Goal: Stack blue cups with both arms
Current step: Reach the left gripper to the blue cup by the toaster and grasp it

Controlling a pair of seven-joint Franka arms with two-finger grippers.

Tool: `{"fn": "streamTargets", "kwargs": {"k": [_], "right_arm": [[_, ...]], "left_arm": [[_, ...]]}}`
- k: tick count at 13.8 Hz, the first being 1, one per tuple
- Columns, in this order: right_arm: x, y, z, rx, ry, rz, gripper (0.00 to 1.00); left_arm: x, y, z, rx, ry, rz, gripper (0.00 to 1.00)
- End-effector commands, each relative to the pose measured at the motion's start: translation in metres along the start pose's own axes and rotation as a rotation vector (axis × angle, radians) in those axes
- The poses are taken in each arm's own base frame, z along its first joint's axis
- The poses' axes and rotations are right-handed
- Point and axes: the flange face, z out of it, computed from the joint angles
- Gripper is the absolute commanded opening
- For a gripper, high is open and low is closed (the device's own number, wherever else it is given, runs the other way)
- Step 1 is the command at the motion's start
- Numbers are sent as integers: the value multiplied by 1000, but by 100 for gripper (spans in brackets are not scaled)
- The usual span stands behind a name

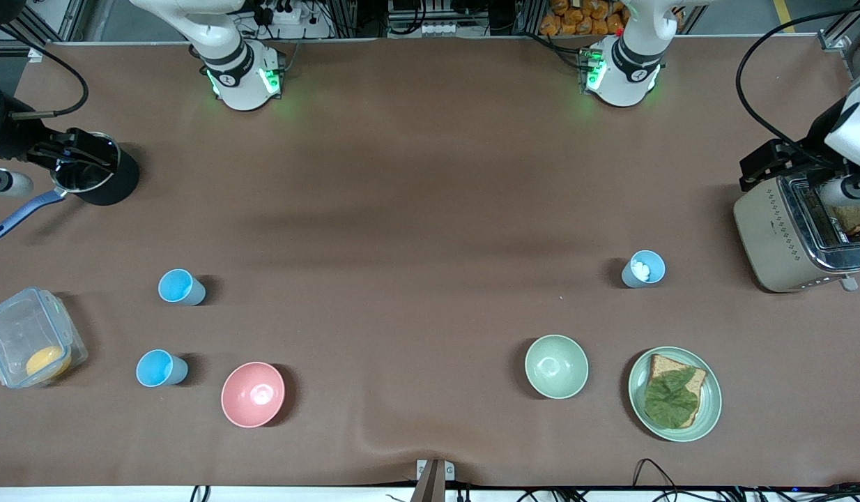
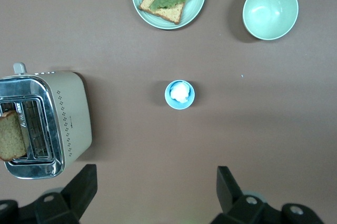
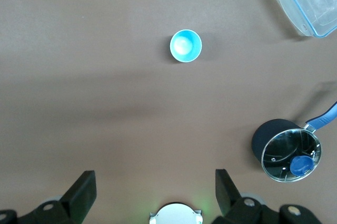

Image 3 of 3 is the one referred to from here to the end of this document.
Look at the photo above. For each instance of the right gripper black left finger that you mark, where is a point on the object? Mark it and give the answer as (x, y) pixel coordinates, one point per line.
(76, 197)

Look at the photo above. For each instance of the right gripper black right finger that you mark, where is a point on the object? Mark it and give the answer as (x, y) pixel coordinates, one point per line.
(231, 203)

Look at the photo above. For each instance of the light blue plastic cup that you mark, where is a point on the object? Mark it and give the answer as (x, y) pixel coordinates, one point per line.
(185, 47)

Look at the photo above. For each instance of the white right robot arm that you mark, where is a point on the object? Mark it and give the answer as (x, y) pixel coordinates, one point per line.
(175, 216)

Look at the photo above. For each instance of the glass lid with blue knob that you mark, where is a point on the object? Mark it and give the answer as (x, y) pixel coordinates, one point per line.
(287, 153)

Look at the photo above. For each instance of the clear container with blue rim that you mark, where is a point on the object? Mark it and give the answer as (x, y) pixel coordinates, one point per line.
(310, 2)

